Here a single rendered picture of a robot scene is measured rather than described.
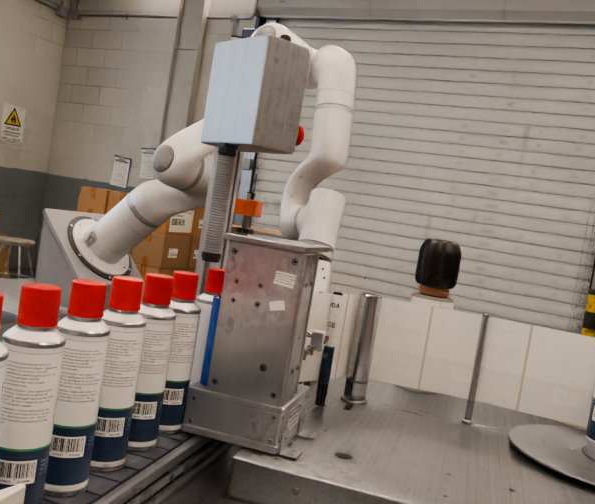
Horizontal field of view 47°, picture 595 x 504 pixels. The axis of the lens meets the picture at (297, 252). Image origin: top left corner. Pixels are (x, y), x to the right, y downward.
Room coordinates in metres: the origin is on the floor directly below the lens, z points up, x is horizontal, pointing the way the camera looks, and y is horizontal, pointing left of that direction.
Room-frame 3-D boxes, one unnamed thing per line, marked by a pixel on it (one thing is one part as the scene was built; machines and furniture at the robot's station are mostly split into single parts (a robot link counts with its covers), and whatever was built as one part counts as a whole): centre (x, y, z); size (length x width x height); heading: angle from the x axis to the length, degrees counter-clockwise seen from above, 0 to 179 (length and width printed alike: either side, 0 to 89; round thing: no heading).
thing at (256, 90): (1.27, 0.12, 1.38); 0.17 x 0.10 x 0.19; 40
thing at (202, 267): (1.35, 0.16, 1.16); 0.04 x 0.04 x 0.67; 75
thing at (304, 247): (0.92, 0.03, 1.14); 0.14 x 0.11 x 0.01; 165
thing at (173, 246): (5.59, 1.12, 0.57); 1.20 x 0.85 x 1.14; 157
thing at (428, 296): (1.36, -0.28, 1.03); 0.09 x 0.09 x 0.30
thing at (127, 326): (0.74, 0.17, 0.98); 0.05 x 0.05 x 0.20
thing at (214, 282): (0.99, 0.11, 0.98); 0.05 x 0.05 x 0.20
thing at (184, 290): (0.88, 0.14, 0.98); 0.05 x 0.05 x 0.20
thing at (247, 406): (0.92, 0.03, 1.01); 0.14 x 0.13 x 0.26; 165
